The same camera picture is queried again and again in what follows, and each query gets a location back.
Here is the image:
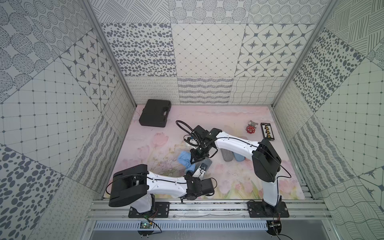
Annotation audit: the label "blue microfiber cloth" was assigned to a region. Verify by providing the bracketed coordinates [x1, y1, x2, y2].
[178, 151, 196, 174]

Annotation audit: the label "blue eyeglass case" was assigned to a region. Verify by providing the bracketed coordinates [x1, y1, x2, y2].
[233, 153, 245, 162]

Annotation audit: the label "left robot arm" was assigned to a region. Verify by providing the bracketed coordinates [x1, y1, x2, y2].
[108, 164, 215, 214]

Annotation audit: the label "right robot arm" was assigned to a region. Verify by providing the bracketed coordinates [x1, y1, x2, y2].
[184, 126, 282, 207]

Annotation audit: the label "black plastic tool case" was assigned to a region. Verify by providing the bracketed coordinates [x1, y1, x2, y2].
[139, 99, 172, 128]

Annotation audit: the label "left controller board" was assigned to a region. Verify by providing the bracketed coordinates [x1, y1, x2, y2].
[138, 222, 154, 237]

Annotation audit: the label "controller board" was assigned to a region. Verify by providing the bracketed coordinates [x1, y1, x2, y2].
[267, 221, 282, 236]
[138, 222, 154, 237]

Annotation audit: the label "black box with figures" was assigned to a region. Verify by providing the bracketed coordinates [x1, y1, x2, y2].
[260, 123, 275, 141]

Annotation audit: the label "right controller board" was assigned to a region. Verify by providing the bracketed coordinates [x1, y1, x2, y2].
[267, 221, 282, 236]

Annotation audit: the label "white vent grille strip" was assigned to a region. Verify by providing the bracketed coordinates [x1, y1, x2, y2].
[94, 220, 268, 231]

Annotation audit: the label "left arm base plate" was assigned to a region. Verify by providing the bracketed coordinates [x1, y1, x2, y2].
[129, 202, 170, 219]

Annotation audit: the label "red and black clip cables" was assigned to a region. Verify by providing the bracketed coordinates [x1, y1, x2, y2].
[245, 119, 259, 135]

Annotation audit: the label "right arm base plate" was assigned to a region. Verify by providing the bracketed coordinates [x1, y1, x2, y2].
[247, 200, 290, 218]

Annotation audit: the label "aluminium rail frame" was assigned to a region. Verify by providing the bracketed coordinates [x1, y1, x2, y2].
[85, 199, 332, 220]

